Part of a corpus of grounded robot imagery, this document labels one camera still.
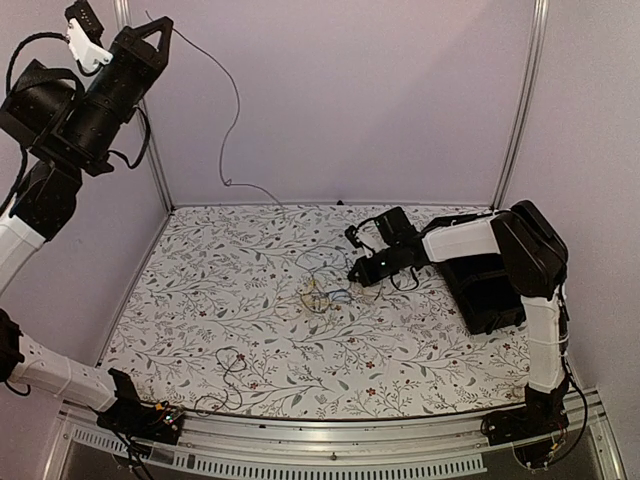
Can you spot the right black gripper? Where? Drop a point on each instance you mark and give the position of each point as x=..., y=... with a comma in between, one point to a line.
x=367, y=279

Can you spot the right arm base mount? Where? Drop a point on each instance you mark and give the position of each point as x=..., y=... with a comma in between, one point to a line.
x=541, y=424

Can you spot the aluminium front rail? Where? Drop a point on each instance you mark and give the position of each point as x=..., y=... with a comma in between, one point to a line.
x=439, y=447

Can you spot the black plastic bin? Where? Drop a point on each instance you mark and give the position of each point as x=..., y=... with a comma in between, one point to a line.
x=482, y=295

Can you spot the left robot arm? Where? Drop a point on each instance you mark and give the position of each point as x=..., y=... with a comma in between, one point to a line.
x=65, y=129

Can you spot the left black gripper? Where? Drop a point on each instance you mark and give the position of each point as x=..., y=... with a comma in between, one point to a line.
x=152, y=60

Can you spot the floral table mat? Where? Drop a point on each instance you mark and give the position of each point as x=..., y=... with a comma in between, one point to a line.
x=248, y=310

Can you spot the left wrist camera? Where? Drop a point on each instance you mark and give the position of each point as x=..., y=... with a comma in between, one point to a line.
x=82, y=12

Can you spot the right aluminium frame post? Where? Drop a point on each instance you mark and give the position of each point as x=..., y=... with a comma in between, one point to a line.
x=532, y=66

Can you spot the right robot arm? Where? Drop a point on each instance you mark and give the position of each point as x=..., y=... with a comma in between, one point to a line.
x=534, y=257

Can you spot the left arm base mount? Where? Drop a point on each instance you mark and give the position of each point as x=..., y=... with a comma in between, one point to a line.
x=130, y=416

